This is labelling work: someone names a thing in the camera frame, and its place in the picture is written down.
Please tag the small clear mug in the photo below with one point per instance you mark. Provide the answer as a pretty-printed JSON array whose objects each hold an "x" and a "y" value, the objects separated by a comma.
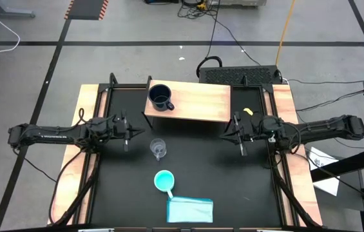
[{"x": 158, "y": 147}]

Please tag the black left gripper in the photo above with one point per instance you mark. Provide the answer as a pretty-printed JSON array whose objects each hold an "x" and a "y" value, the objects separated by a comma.
[{"x": 120, "y": 126}]

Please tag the black mat orange stripes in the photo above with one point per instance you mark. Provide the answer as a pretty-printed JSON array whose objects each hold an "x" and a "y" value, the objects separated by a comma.
[{"x": 86, "y": 9}]

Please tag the yellow tape tag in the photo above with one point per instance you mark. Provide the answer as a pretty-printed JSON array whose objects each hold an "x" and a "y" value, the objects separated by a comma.
[{"x": 248, "y": 111}]

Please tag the wooden table side board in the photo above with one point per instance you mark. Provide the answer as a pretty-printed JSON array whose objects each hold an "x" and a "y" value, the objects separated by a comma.
[
  {"x": 69, "y": 180},
  {"x": 297, "y": 174}
]

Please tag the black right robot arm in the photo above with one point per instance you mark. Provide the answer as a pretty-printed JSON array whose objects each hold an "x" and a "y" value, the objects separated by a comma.
[{"x": 323, "y": 129}]

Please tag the teal plastic mug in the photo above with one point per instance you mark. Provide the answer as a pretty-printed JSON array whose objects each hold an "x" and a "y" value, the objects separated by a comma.
[{"x": 164, "y": 180}]

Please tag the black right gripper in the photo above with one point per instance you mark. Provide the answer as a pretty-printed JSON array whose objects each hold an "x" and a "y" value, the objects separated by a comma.
[{"x": 251, "y": 129}]

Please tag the grey desk foot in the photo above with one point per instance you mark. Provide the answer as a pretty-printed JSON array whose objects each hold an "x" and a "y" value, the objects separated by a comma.
[{"x": 7, "y": 13}]

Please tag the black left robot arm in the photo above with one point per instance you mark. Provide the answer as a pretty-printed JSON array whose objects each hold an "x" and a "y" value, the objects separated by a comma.
[{"x": 53, "y": 135}]

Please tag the white paper sheet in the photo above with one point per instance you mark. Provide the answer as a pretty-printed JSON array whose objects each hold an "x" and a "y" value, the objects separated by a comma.
[{"x": 326, "y": 187}]

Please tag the folded teal cloth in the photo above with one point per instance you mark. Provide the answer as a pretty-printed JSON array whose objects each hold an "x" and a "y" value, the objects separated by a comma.
[{"x": 189, "y": 211}]

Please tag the black bar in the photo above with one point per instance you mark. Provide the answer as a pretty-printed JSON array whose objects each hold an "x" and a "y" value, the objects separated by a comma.
[{"x": 346, "y": 164}]

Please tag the black perforated computer case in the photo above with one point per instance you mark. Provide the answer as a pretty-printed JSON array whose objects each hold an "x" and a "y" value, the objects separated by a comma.
[{"x": 236, "y": 75}]

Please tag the dark blue enamel mug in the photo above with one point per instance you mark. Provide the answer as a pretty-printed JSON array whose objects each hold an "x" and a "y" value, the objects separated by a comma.
[{"x": 159, "y": 96}]

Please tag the wooden shelf board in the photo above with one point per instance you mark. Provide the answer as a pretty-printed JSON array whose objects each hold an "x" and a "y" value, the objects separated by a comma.
[{"x": 201, "y": 100}]

